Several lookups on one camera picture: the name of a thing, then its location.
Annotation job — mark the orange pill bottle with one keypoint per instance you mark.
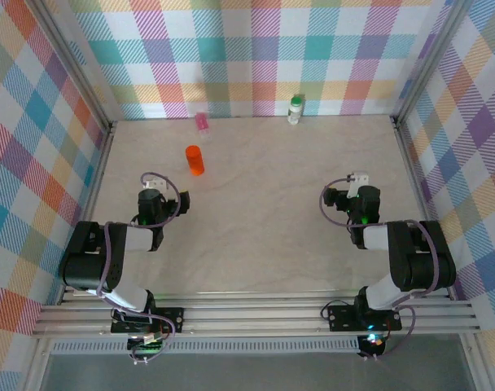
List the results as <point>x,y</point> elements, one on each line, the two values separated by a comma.
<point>195,161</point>

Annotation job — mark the white pill bottle green label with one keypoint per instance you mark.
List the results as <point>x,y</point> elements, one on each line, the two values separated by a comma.
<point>294,112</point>

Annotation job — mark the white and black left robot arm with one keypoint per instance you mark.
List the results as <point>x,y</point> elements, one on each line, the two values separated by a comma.
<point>137,238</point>

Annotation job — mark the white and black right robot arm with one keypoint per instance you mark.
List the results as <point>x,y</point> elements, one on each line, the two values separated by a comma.
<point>378,238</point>

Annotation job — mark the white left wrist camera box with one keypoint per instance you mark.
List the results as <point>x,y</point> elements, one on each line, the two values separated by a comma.
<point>156,184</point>

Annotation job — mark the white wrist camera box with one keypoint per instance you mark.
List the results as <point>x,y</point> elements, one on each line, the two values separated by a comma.
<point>358,181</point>
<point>156,184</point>

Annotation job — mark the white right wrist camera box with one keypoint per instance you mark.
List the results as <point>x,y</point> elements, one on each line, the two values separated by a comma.
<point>358,181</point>

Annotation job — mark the aluminium table side rail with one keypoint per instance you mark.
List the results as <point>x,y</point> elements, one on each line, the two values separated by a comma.
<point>90,212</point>
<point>420,203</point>

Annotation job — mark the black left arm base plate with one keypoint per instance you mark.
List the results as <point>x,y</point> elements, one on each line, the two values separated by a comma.
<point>178,313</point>

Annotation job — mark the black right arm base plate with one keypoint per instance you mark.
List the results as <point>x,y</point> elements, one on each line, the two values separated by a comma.
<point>341,319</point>

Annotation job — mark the aluminium mounting rail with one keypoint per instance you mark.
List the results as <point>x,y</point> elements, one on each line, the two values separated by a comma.
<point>251,313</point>

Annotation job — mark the aluminium frame post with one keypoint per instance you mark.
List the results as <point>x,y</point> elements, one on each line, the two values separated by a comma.
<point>429,61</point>
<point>77,65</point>

